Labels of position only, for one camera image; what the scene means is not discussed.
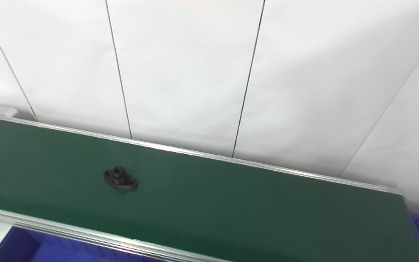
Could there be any black flanged machine part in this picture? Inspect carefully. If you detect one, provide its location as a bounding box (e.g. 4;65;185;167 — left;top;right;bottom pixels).
103;166;139;192

